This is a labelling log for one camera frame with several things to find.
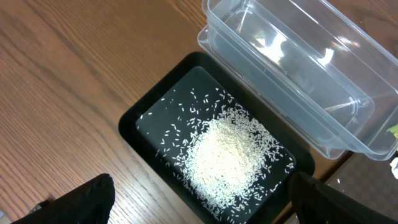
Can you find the black plastic tray bin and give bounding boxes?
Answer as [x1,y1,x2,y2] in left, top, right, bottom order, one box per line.
[119,52,315,223]

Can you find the yellow green snack wrapper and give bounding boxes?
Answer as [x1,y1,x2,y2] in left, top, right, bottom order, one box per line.
[388,124,398,139]

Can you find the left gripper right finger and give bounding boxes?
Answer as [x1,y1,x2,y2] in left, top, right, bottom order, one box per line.
[288,172,397,224]

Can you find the white rice pile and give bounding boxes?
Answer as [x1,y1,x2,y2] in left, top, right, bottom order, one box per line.
[136,88,295,224]

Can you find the crumpled white tissue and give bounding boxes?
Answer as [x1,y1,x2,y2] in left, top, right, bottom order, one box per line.
[389,157,398,179]

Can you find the clear plastic bin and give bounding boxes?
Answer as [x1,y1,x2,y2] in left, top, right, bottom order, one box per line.
[198,0,397,161]

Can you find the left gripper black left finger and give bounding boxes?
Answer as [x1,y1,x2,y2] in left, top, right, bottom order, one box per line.
[14,173,116,224]

